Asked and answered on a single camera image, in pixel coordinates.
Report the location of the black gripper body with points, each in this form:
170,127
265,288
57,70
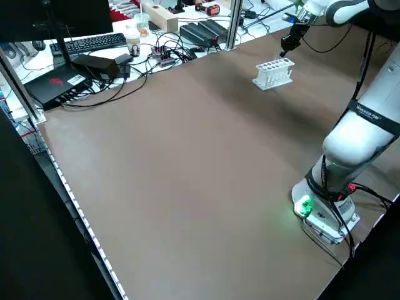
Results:
299,30

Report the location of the clear glass test tube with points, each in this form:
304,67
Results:
277,59

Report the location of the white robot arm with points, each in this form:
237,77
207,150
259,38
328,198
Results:
353,140

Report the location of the white test tube rack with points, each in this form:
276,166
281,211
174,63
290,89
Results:
265,84

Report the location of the black power adapter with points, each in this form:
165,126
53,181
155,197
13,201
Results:
251,14

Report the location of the black ribbed power supply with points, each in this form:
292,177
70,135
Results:
215,28
193,32

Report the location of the red and black tool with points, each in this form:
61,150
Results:
212,10

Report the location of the black plug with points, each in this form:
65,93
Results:
195,52

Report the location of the grey hub with red plugs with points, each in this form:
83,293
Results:
161,51
168,62

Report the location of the wooden box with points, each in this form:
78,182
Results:
165,20

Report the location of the clear plastic cup with straw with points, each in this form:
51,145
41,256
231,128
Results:
142,25

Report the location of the labelled drink cup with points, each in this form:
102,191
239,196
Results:
133,47

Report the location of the small black adapter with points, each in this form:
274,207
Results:
124,70

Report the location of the black power brick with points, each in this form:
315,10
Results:
97,64

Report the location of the black keyboard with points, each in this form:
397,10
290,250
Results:
90,42

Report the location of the black monitor with stand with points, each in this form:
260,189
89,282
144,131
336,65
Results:
62,15

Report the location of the black box with red mark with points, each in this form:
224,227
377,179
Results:
53,90

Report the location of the black computer mouse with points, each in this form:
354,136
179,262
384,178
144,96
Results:
39,45

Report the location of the white desk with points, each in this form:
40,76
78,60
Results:
34,70

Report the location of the aluminium frame post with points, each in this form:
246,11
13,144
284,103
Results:
22,87
233,25

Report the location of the table edge rail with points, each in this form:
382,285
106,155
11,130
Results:
78,211

